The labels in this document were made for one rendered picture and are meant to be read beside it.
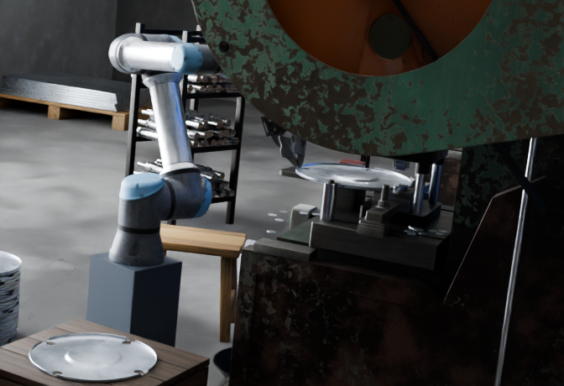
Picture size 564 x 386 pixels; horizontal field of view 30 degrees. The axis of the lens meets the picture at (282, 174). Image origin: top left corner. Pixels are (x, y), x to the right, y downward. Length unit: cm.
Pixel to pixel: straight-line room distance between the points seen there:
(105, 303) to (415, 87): 122
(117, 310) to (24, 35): 647
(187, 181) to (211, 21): 80
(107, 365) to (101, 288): 52
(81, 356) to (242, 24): 85
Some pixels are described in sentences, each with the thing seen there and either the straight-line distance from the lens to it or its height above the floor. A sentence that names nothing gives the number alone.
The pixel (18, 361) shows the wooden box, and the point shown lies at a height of 35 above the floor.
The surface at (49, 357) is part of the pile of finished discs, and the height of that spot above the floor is 35.
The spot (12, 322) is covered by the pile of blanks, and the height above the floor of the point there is 6.
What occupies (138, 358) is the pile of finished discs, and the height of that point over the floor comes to 35.
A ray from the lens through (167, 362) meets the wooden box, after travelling 250.
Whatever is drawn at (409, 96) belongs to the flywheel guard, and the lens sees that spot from 208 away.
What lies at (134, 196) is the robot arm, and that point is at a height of 64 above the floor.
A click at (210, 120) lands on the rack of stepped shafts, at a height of 53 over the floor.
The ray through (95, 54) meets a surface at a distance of 1021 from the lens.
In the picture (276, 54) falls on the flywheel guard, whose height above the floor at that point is 110.
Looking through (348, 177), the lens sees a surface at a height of 79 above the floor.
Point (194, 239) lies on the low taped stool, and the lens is 364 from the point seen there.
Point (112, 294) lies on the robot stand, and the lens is 290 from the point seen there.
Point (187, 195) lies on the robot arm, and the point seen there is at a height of 63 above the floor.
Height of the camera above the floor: 127
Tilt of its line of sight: 11 degrees down
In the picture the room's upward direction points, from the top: 6 degrees clockwise
